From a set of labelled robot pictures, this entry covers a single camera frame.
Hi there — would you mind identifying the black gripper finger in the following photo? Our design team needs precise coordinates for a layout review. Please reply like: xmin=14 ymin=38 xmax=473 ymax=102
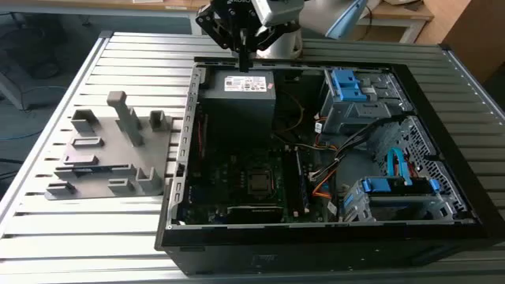
xmin=246 ymin=22 xmax=301 ymax=73
xmin=194 ymin=5 xmax=247 ymax=73

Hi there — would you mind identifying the dark RAM stick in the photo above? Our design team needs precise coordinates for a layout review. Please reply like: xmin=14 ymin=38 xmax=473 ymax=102
xmin=294 ymin=150 xmax=313 ymax=212
xmin=57 ymin=165 xmax=133 ymax=175

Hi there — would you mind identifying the blue disk carrier latch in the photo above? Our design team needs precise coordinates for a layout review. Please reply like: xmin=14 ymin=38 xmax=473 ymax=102
xmin=330 ymin=68 xmax=369 ymax=102

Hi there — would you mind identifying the grey power supply unit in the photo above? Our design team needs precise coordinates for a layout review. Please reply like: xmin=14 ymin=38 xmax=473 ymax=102
xmin=198 ymin=70 xmax=277 ymax=141

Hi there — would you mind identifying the wooden desk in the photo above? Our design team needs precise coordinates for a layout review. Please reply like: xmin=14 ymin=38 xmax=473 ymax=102
xmin=0 ymin=0 xmax=434 ymax=44

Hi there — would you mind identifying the grey metal drive cage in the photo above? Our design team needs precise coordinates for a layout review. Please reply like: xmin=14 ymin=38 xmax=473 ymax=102
xmin=318 ymin=67 xmax=415 ymax=137

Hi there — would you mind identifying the grey parts rack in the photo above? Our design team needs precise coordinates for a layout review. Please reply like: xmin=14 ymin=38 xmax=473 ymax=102
xmin=44 ymin=91 xmax=174 ymax=202

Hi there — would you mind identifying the brown wooden cabinet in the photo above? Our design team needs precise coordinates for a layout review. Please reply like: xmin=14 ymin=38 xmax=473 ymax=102
xmin=415 ymin=0 xmax=505 ymax=85

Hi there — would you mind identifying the silver CPU in socket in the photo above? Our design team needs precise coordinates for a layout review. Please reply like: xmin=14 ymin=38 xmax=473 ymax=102
xmin=246 ymin=172 xmax=273 ymax=193

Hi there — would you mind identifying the dark green motherboard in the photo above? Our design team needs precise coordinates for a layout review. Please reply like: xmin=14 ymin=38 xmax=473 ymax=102
xmin=183 ymin=141 xmax=330 ymax=225

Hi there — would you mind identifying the blue disk carrier with disk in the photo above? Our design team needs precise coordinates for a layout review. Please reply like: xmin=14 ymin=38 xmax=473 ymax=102
xmin=361 ymin=176 xmax=442 ymax=196

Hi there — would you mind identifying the black graphics card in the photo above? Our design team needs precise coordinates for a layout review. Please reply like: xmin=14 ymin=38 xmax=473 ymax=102
xmin=226 ymin=205 xmax=285 ymax=224

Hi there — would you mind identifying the grey metal disk bay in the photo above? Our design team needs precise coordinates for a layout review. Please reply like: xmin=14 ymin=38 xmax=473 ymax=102
xmin=341 ymin=177 xmax=455 ymax=222

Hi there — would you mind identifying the black open PC case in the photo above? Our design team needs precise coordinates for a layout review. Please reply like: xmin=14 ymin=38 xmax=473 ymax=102
xmin=153 ymin=56 xmax=494 ymax=277

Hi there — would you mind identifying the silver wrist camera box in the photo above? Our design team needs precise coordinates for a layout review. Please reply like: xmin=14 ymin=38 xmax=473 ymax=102
xmin=250 ymin=0 xmax=305 ymax=27

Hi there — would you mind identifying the thin orange wire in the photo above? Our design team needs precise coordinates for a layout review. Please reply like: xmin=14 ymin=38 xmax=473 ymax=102
xmin=274 ymin=88 xmax=305 ymax=134

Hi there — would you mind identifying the red wire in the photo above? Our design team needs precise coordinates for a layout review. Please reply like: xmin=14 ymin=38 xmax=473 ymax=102
xmin=195 ymin=114 xmax=207 ymax=158

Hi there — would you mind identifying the black cable bundle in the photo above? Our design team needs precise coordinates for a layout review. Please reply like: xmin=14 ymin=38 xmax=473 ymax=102
xmin=310 ymin=115 xmax=407 ymax=179

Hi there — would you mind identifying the blue data wire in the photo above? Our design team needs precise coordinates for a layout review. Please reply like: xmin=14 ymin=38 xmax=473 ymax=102
xmin=386 ymin=147 xmax=414 ymax=186

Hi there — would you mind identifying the orange power wire bundle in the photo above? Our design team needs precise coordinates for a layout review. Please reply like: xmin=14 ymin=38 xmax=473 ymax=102
xmin=313 ymin=169 xmax=337 ymax=199

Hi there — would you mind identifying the blue floor cable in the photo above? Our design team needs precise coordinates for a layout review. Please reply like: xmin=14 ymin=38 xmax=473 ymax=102
xmin=0 ymin=85 xmax=70 ymax=141

